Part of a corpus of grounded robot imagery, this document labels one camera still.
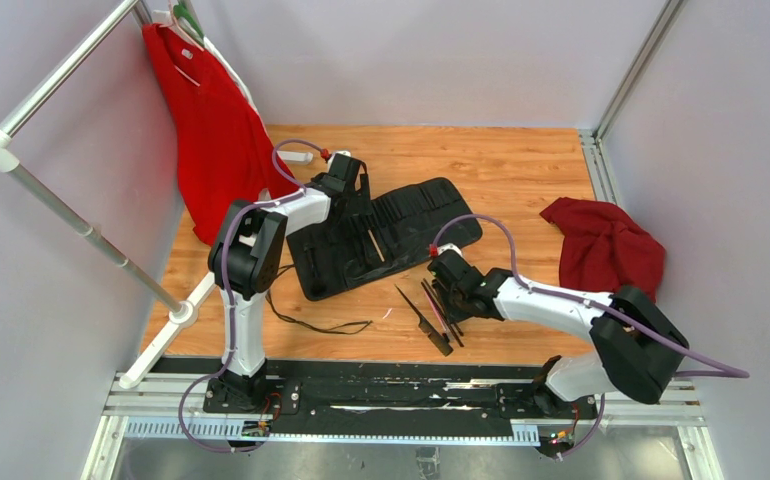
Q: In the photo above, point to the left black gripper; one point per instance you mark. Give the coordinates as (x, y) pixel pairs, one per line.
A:
(360, 203)

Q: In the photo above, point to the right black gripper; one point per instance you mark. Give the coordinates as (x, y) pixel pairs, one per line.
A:
(455, 315)

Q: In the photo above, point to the black angled brush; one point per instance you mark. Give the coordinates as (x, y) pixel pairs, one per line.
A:
(455, 331)

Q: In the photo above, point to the black makeup brush roll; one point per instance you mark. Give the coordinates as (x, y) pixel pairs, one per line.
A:
(405, 221)

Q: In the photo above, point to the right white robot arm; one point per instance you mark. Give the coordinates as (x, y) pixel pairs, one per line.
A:
(636, 349)

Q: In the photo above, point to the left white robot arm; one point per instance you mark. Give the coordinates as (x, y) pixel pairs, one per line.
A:
(246, 256)

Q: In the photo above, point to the black comb brush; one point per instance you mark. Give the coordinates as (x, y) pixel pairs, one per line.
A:
(435, 337)

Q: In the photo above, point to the red hanging shirt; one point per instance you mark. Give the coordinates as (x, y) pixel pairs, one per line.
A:
(224, 152)

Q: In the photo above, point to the dark red crumpled cloth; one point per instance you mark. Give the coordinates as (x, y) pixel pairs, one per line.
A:
(603, 248)

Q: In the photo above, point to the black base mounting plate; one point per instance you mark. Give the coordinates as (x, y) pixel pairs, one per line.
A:
(396, 400)

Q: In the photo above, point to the green white hangers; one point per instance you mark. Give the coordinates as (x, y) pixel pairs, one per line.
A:
(178, 18)

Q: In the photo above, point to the metal clothes rack pole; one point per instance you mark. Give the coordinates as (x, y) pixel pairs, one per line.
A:
(88, 198)

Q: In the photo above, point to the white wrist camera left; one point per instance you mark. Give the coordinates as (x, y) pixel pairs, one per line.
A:
(326, 154)

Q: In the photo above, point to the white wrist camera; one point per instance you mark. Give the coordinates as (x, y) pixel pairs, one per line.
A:
(438, 250)
(326, 154)

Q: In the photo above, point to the pink handled makeup brush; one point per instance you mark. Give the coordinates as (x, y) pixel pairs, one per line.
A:
(437, 314)

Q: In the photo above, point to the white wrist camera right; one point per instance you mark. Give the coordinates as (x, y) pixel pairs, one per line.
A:
(438, 250)

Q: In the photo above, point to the aluminium frame post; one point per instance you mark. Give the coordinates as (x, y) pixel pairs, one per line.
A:
(654, 38)

